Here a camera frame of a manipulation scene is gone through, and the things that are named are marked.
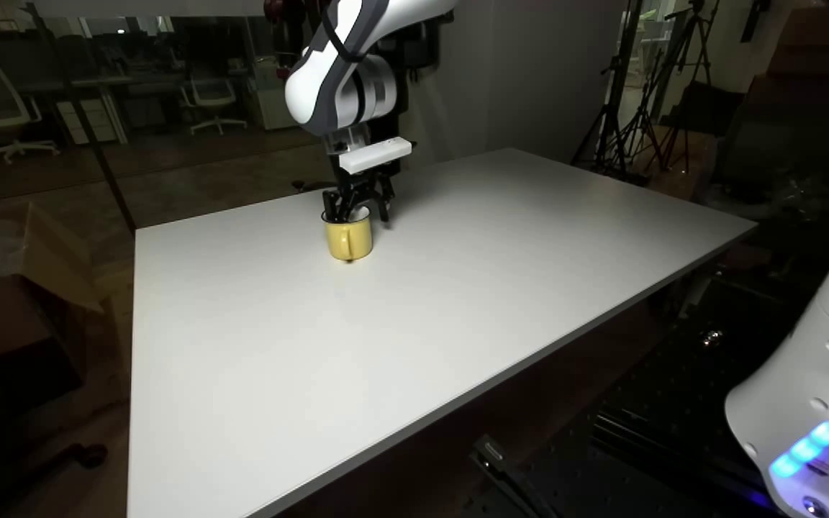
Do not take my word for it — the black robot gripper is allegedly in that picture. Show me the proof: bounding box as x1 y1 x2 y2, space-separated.
320 156 406 233

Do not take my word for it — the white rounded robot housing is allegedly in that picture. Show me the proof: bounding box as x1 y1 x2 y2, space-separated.
723 198 829 518

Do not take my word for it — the brown cardboard box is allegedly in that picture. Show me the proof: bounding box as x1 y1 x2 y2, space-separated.
0 198 113 390

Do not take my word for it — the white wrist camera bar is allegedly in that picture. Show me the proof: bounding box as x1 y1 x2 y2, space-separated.
337 135 418 178

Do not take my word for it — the black vertical stand pole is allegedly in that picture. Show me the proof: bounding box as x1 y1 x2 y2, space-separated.
19 0 140 236

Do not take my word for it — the white drawer cabinet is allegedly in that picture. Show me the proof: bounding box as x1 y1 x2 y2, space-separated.
52 96 133 151

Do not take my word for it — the black camera tripod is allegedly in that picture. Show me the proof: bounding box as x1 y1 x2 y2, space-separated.
570 0 713 184

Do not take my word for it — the yellow enamel cup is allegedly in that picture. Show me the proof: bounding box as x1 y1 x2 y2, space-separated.
320 208 380 267

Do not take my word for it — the black bar under table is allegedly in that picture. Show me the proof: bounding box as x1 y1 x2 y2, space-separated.
468 433 537 506

